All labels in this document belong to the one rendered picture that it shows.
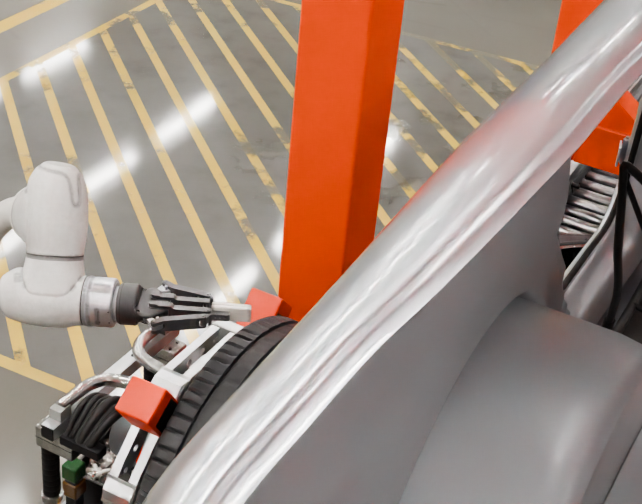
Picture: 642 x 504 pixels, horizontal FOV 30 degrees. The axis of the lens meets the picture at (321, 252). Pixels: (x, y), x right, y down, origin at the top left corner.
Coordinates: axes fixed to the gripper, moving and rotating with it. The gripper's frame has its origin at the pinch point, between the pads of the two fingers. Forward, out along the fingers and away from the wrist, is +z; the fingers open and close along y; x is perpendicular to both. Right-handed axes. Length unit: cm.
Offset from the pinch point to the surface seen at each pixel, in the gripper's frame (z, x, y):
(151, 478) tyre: -11.3, -21.3, 21.3
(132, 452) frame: -16.6, -24.8, 12.2
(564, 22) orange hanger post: 88, -45, -227
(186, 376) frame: -8.1, -14.5, 2.0
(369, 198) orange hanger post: 23, -12, -58
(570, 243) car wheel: 91, -93, -161
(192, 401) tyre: -5.5, -12.1, 10.9
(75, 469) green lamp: -37, -61, -16
